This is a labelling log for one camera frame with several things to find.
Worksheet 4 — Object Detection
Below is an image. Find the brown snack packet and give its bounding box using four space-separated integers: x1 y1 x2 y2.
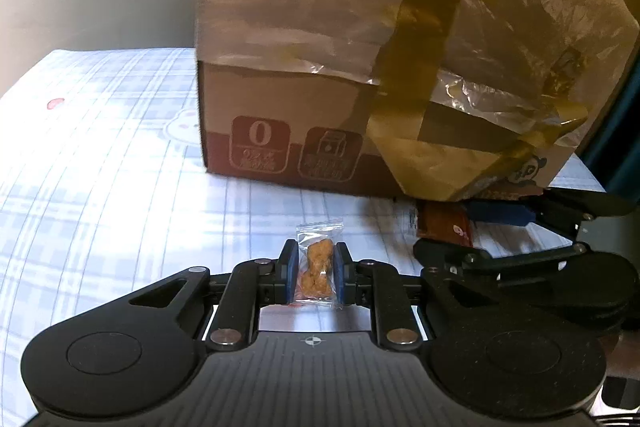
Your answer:
412 201 475 249

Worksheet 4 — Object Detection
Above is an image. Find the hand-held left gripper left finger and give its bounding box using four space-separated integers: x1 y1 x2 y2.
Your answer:
85 239 300 353

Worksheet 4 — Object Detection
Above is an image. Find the small clear snack packet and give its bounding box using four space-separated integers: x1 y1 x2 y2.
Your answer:
289 218 345 308

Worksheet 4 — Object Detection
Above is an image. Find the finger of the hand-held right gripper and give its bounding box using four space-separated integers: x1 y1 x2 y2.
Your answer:
467 189 636 238
414 239 591 280

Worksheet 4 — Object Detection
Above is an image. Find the taped cardboard box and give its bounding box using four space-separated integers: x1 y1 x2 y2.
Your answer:
195 0 640 202

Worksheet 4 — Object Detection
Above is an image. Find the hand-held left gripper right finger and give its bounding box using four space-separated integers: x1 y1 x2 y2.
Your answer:
334 242 546 353

